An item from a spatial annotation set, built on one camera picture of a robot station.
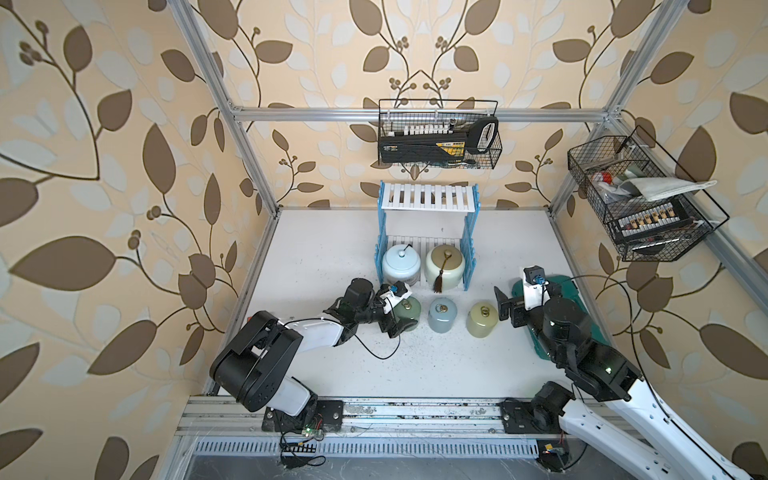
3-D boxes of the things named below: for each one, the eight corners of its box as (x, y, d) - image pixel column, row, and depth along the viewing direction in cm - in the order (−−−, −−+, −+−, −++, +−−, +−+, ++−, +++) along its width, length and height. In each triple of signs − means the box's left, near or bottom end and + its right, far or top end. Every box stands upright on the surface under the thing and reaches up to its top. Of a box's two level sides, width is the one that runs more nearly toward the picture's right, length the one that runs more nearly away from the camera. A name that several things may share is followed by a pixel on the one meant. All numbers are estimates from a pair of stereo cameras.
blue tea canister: (428, 333, 90) (431, 320, 83) (426, 310, 95) (429, 296, 88) (454, 333, 90) (459, 320, 83) (451, 310, 95) (455, 296, 88)
